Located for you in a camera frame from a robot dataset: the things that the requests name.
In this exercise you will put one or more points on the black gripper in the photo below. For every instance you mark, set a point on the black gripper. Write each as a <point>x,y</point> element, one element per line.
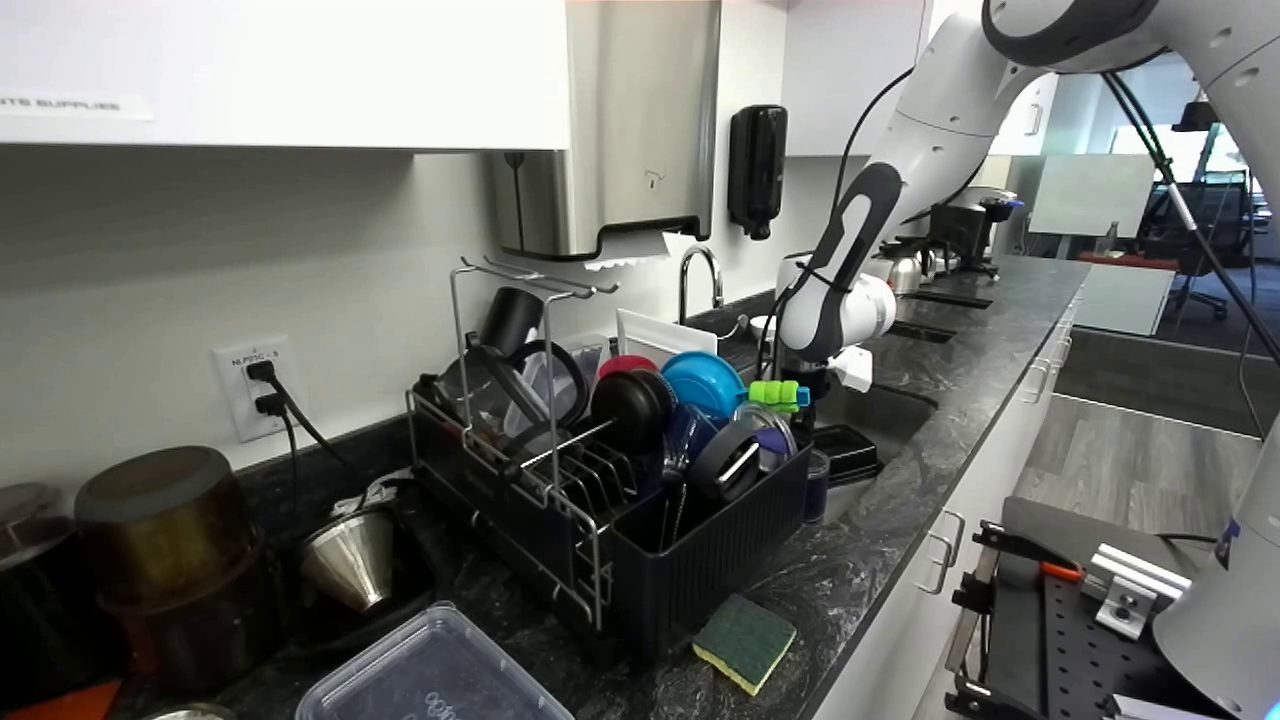
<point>810,378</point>

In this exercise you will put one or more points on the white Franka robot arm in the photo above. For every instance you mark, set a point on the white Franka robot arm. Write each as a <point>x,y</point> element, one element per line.
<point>962,93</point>

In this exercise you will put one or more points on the stainless steel sink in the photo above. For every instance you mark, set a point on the stainless steel sink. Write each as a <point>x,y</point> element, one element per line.
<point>901,413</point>

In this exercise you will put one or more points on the black sink faucet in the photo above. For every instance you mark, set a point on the black sink faucet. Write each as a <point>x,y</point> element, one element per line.
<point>691,265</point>

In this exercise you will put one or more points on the red round lid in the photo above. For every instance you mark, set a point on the red round lid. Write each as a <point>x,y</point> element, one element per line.
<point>625,365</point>

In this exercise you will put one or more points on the black rimmed glass lid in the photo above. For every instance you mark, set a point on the black rimmed glass lid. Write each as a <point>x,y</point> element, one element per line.
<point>558,381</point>

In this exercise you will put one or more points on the green bottle cap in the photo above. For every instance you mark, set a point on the green bottle cap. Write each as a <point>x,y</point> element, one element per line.
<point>781,392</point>

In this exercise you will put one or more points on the black rectangular tray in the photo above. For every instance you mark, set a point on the black rectangular tray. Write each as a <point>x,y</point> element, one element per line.
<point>853,455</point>

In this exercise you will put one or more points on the blue plastic bowl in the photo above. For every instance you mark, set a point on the blue plastic bowl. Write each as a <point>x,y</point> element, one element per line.
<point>705,384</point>

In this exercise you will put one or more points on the black counter mat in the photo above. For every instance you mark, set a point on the black counter mat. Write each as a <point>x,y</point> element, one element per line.
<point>927,331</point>

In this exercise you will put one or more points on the white rectangular container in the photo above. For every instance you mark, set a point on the white rectangular container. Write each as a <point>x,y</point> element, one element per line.
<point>666,336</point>

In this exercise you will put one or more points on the black soap dispenser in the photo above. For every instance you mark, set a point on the black soap dispenser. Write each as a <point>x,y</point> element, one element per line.
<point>756,166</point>

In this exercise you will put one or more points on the black coffee machine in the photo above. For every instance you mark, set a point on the black coffee machine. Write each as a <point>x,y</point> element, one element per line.
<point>973,233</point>

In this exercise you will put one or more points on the black dish rack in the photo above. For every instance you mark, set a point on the black dish rack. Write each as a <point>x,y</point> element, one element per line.
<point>666,563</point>

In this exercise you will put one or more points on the white base cabinet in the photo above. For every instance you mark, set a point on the white base cabinet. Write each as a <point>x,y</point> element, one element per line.
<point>923,613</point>

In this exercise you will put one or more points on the green yellow sponge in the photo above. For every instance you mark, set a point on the green yellow sponge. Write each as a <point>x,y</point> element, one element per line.
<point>744,641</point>

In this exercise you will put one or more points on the black cup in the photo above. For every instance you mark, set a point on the black cup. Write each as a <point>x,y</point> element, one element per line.
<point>509,322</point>

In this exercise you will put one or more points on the stainless paper towel dispenser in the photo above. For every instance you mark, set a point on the stainless paper towel dispenser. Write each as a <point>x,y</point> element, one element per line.
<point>625,123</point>

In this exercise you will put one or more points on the white desk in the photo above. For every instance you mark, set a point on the white desk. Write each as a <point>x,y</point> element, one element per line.
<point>1122,303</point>

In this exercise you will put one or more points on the white upper cabinet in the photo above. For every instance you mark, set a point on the white upper cabinet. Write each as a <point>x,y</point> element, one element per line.
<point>853,52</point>
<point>267,65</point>

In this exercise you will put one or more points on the white board panel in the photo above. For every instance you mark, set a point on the white board panel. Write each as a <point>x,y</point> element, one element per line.
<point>1093,196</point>

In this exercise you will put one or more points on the black perforated table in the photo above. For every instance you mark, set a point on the black perforated table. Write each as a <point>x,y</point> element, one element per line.
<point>1053,654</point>

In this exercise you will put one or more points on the black office chair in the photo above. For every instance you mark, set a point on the black office chair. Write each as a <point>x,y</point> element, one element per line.
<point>1193,242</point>

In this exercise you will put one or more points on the clear plastic container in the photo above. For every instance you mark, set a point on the clear plastic container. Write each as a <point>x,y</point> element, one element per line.
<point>425,674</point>

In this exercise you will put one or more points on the bronze metal pot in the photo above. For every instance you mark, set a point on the bronze metal pot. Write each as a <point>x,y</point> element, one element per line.
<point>167,544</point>

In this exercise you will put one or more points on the dark metal pot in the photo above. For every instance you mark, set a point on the dark metal pot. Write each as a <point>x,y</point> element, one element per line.
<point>32,603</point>

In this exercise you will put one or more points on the orange flat object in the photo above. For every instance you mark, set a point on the orange flat object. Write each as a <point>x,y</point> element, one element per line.
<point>63,700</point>

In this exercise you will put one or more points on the aluminium bracket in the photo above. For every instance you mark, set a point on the aluminium bracket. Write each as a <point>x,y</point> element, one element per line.
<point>1135,580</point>

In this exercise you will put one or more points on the white wall outlet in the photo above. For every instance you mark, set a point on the white wall outlet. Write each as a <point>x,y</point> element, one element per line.
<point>243,401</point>

